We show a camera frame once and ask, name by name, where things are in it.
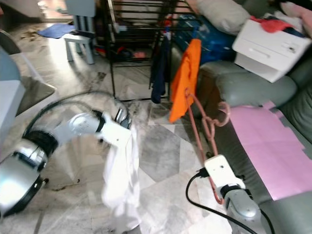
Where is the white garment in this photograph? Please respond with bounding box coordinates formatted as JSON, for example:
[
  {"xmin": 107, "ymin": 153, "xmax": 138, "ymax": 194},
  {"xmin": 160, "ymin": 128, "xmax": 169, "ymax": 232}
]
[{"xmin": 101, "ymin": 128, "xmax": 144, "ymax": 232}]

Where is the pink-red wire hanger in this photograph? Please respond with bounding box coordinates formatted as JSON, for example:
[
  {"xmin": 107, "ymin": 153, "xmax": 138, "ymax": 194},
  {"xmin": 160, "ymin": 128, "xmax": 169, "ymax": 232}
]
[{"xmin": 184, "ymin": 88, "xmax": 231, "ymax": 205}]

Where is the navy garment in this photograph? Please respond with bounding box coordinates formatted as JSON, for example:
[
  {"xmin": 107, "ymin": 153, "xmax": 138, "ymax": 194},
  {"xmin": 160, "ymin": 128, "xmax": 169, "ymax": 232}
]
[{"xmin": 150, "ymin": 29, "xmax": 172, "ymax": 104}]

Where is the black metal drying rack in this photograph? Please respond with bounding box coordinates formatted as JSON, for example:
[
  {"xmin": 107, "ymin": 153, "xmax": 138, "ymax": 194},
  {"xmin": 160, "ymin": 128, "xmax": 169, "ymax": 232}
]
[{"xmin": 102, "ymin": 0, "xmax": 200, "ymax": 101}]

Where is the orange garment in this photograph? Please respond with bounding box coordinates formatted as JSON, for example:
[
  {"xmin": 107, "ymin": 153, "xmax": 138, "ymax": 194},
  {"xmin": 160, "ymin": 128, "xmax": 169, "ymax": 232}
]
[{"xmin": 168, "ymin": 38, "xmax": 202, "ymax": 123}]

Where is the clear plastic storage bin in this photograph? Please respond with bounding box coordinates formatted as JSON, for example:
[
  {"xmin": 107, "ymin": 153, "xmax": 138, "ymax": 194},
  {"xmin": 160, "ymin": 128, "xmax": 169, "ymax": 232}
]
[{"xmin": 22, "ymin": 54, "xmax": 58, "ymax": 105}]

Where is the small white child chair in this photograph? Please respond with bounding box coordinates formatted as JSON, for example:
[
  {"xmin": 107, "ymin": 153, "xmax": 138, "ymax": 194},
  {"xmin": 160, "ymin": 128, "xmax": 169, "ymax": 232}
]
[{"xmin": 63, "ymin": 0, "xmax": 96, "ymax": 64}]

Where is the blue floor mat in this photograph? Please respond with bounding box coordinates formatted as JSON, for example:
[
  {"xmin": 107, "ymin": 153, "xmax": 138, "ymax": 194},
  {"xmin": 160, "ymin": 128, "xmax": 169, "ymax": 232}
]
[{"xmin": 38, "ymin": 23, "xmax": 76, "ymax": 39}]

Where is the light grey folding table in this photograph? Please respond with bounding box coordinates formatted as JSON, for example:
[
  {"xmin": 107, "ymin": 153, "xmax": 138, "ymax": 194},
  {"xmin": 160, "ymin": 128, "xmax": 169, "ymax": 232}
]
[{"xmin": 0, "ymin": 78, "xmax": 26, "ymax": 147}]

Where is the grey-green sofa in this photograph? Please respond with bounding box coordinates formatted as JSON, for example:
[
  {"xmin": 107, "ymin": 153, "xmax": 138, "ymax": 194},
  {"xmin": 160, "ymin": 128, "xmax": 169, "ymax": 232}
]
[{"xmin": 168, "ymin": 0, "xmax": 312, "ymax": 234}]

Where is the beige pillow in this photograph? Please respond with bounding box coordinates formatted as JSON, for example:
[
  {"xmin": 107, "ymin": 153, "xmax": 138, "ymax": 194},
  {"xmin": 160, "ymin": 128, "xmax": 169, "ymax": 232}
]
[{"xmin": 195, "ymin": 0, "xmax": 252, "ymax": 35}]

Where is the pink foam mat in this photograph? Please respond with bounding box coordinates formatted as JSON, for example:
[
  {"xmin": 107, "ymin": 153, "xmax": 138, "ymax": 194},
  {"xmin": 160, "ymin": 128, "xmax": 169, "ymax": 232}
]
[{"xmin": 224, "ymin": 101, "xmax": 312, "ymax": 201}]

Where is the white drawer unit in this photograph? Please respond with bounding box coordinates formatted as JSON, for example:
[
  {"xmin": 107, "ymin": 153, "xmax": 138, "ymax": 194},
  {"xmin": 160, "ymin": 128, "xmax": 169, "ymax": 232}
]
[{"xmin": 232, "ymin": 19, "xmax": 312, "ymax": 83}]

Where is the red cloth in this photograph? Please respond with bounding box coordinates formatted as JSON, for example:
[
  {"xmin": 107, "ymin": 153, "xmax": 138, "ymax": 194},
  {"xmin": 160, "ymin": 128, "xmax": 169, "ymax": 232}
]
[{"xmin": 251, "ymin": 16, "xmax": 293, "ymax": 34}]

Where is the pink plush toy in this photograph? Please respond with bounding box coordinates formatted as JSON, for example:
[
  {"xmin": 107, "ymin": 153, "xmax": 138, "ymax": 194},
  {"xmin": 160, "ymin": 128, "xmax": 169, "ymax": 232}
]
[{"xmin": 280, "ymin": 1, "xmax": 312, "ymax": 20}]

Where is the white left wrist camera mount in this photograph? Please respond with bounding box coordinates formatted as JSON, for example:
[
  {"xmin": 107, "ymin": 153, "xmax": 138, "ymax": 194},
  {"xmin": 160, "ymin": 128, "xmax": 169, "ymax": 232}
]
[{"xmin": 100, "ymin": 111, "xmax": 133, "ymax": 147}]

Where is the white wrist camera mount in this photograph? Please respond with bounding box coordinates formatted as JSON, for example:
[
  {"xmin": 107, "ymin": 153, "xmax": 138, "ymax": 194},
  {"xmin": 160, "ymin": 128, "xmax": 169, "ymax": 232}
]
[
  {"xmin": 204, "ymin": 155, "xmax": 245, "ymax": 191},
  {"xmin": 100, "ymin": 111, "xmax": 133, "ymax": 147}
]

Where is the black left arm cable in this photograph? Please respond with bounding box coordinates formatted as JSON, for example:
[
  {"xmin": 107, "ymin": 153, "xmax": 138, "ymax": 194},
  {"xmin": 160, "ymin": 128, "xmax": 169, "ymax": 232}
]
[{"xmin": 24, "ymin": 90, "xmax": 132, "ymax": 137}]

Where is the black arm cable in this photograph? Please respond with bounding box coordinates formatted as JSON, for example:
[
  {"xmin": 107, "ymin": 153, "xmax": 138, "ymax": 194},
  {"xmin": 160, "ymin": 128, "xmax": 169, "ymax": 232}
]
[
  {"xmin": 185, "ymin": 170, "xmax": 273, "ymax": 234},
  {"xmin": 24, "ymin": 90, "xmax": 132, "ymax": 137}
]

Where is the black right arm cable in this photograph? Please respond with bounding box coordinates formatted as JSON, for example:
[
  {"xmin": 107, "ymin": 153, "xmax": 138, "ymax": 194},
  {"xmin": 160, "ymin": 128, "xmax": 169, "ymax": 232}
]
[{"xmin": 185, "ymin": 170, "xmax": 273, "ymax": 234}]

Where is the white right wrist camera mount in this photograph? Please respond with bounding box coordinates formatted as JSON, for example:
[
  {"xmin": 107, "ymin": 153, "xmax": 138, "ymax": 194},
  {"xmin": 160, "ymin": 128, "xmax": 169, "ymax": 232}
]
[{"xmin": 204, "ymin": 155, "xmax": 245, "ymax": 191}]

